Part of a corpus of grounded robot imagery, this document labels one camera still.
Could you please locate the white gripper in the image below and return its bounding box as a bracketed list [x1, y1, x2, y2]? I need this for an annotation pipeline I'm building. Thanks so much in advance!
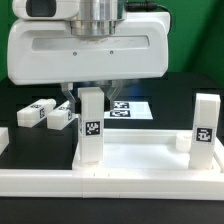
[7, 12, 169, 114]

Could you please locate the white desk top tray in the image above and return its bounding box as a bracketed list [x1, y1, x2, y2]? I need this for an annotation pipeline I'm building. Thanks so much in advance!
[72, 128, 224, 172]

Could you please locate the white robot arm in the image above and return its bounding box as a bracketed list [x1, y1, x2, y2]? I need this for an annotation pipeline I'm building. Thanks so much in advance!
[7, 0, 171, 112]

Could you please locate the fiducial marker sheet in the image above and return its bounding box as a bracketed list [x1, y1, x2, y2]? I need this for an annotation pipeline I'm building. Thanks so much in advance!
[104, 101, 153, 120]

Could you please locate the white left fence bar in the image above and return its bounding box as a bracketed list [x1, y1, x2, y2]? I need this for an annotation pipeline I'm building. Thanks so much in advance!
[0, 127, 9, 155]

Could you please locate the white fence bar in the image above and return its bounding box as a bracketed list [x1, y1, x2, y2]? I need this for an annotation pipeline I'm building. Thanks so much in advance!
[0, 127, 9, 155]
[0, 169, 224, 201]

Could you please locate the white front fence bar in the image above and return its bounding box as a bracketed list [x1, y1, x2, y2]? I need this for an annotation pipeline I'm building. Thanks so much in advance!
[0, 169, 224, 201]

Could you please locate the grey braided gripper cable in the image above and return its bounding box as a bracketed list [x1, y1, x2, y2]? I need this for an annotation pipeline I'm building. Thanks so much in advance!
[125, 1, 174, 28]

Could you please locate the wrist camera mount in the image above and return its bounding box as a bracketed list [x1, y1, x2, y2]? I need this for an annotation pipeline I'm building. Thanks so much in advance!
[12, 0, 80, 20]

